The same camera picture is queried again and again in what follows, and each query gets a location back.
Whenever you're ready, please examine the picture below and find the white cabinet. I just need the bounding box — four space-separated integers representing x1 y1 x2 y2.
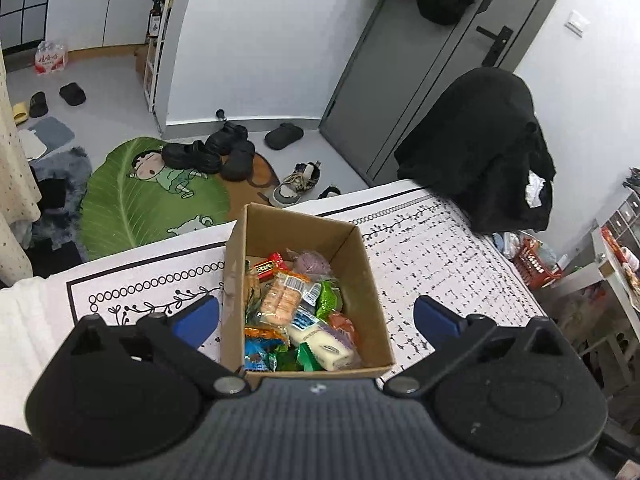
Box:
0 0 187 54

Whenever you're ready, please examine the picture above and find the grey drawer organiser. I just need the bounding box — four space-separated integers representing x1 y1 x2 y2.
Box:
602 194 640 234

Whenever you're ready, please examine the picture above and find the orange cracker packet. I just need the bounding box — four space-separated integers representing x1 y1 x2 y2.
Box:
259 269 308 329

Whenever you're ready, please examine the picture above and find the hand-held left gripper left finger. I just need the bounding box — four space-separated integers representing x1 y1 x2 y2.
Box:
62 296 253 399

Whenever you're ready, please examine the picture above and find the cream dotted cloth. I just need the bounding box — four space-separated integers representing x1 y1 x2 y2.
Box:
0 54 42 287

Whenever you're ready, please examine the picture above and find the black door handle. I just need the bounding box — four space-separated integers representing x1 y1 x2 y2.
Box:
475 24 514 68

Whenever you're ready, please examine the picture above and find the dark green candy packet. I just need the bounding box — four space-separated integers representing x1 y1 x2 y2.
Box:
269 342 322 373

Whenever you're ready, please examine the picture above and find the grey white sneaker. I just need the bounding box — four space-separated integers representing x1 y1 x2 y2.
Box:
271 161 323 208

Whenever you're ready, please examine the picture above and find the salmon pink snack packet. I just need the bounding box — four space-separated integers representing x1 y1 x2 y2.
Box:
327 311 361 349

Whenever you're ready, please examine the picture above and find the black clog shoe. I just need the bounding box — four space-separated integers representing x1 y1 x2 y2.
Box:
219 139 258 183
160 140 224 176
204 120 250 158

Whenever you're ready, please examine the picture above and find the white narrow rack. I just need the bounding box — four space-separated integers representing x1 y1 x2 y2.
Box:
142 0 174 114

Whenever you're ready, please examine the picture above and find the brown cardboard box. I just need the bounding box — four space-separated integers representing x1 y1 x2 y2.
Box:
219 202 397 381

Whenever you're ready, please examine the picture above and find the purple snack packet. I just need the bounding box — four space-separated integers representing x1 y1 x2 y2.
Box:
292 251 333 277

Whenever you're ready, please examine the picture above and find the small bright green packet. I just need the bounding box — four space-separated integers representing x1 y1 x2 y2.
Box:
314 279 346 323

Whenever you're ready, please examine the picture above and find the green leaf rug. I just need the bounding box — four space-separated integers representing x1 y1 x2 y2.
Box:
79 135 282 264

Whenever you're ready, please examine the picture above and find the white light switch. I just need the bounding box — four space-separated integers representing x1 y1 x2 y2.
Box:
564 9 591 38

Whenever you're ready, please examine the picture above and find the grey door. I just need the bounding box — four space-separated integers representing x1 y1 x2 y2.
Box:
319 0 577 189

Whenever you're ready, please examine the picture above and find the dark spray bottle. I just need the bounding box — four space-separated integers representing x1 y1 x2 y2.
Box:
146 0 166 44

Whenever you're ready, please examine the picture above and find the orange green snack packet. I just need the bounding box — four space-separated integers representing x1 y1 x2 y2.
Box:
243 325 292 344

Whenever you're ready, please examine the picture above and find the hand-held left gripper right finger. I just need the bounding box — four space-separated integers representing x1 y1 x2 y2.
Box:
382 296 569 398

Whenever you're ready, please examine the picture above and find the grey floor mat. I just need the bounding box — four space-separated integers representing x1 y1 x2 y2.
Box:
17 117 77 159

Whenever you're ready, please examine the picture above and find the long white snack packet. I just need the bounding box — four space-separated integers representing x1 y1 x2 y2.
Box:
289 307 363 373

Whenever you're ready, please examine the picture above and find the blue snack packet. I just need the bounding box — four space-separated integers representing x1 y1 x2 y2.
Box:
243 338 274 373

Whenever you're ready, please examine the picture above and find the red plastic basket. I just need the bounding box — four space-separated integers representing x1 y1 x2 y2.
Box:
514 237 564 291

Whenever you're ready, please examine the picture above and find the black coat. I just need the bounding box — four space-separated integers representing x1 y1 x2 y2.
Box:
394 67 558 234

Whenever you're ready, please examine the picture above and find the red candy bar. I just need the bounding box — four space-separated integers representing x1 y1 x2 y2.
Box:
249 252 288 284

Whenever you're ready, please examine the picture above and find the white crumpled cloth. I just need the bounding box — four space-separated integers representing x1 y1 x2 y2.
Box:
524 169 552 209

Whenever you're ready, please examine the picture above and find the white black printed blanket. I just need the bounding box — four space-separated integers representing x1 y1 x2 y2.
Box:
67 179 547 387

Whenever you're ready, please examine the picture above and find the white desk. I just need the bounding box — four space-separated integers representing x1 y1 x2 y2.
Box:
549 226 640 402

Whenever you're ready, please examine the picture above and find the pack of water bottles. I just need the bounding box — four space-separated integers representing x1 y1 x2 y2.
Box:
33 39 70 77

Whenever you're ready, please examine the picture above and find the fluffy grey blue rug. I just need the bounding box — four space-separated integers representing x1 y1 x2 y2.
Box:
27 147 94 257

